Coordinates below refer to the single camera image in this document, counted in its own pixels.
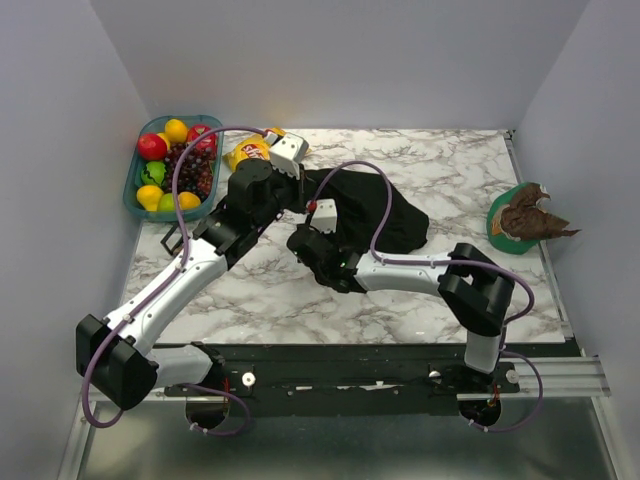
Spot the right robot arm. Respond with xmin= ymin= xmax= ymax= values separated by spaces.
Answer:
xmin=287 ymin=224 xmax=515 ymax=392

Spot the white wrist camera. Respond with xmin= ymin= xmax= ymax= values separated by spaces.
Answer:
xmin=307 ymin=199 xmax=338 ymax=234
xmin=269 ymin=133 xmax=309 ymax=180

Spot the aluminium frame rail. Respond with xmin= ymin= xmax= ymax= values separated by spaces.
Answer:
xmin=503 ymin=356 xmax=611 ymax=398

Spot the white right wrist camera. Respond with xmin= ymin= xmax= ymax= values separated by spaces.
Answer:
xmin=307 ymin=199 xmax=338 ymax=234

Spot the yellow chips bag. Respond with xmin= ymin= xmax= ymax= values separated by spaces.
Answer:
xmin=223 ymin=127 xmax=286 ymax=172

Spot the orange fruit top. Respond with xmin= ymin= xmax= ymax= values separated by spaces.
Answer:
xmin=164 ymin=118 xmax=189 ymax=143

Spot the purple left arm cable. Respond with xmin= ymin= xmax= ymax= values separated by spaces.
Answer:
xmin=81 ymin=125 xmax=274 ymax=436

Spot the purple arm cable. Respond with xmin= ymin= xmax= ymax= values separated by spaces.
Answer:
xmin=81 ymin=125 xmax=274 ymax=436
xmin=309 ymin=160 xmax=545 ymax=434

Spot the purple grapes bunch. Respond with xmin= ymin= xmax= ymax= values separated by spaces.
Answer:
xmin=163 ymin=143 xmax=216 ymax=201

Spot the green watermelon toy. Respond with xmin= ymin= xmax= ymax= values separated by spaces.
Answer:
xmin=140 ymin=161 xmax=166 ymax=189

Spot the black printed t-shirt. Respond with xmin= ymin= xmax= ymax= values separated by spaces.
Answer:
xmin=287 ymin=169 xmax=429 ymax=274

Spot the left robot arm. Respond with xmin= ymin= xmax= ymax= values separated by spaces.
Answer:
xmin=76 ymin=160 xmax=310 ymax=411

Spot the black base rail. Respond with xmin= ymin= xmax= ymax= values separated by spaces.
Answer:
xmin=164 ymin=341 xmax=521 ymax=417

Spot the black brooch stand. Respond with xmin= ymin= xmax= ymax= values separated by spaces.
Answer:
xmin=160 ymin=223 xmax=184 ymax=257

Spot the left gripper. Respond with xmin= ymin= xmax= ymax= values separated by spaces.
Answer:
xmin=252 ymin=160 xmax=318 ymax=229

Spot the red apple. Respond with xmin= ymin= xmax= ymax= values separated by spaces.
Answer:
xmin=137 ymin=133 xmax=168 ymax=162

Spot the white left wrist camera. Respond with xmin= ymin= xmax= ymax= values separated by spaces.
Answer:
xmin=269 ymin=133 xmax=309 ymax=180

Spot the teal plastic fruit basket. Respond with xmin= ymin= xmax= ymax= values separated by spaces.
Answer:
xmin=123 ymin=115 xmax=222 ymax=223

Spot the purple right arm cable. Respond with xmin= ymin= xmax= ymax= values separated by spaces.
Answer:
xmin=309 ymin=160 xmax=545 ymax=434

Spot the red dragon fruit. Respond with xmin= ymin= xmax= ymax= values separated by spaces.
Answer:
xmin=186 ymin=124 xmax=219 ymax=160

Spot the green lime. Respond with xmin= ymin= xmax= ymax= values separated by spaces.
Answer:
xmin=157 ymin=193 xmax=178 ymax=213

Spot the orange fruit bottom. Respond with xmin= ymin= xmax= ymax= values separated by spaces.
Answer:
xmin=178 ymin=191 xmax=201 ymax=211

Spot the orange fruit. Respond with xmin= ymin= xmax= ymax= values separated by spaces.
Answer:
xmin=178 ymin=191 xmax=201 ymax=211
xmin=164 ymin=118 xmax=189 ymax=143

